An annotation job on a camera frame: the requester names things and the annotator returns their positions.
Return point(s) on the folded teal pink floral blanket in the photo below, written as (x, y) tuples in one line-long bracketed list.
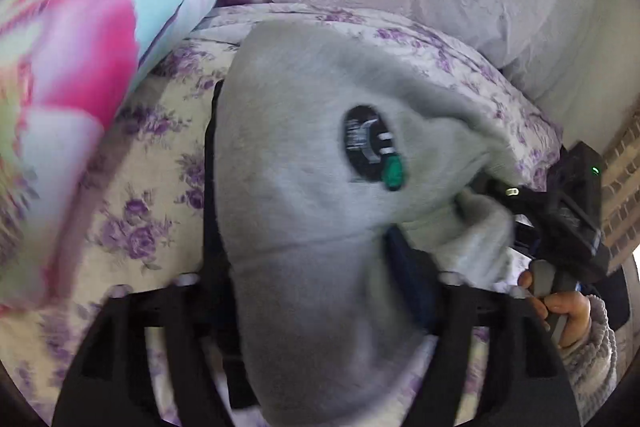
[(85, 72)]

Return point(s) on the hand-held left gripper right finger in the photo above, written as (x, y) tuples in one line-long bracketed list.
[(407, 272)]

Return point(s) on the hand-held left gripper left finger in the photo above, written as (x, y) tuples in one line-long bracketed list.
[(197, 302)]

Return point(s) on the black garment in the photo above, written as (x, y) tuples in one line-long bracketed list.
[(215, 187)]

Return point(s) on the person's right hand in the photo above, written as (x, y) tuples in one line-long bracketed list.
[(570, 312)]

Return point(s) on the grey sweatshirt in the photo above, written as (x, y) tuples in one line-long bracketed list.
[(300, 187)]

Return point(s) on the purple floral bedsheet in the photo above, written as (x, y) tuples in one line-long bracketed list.
[(150, 187)]

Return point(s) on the person's right forearm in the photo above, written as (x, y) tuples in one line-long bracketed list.
[(592, 357)]

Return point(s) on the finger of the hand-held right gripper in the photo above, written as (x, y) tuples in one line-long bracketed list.
[(520, 202)]

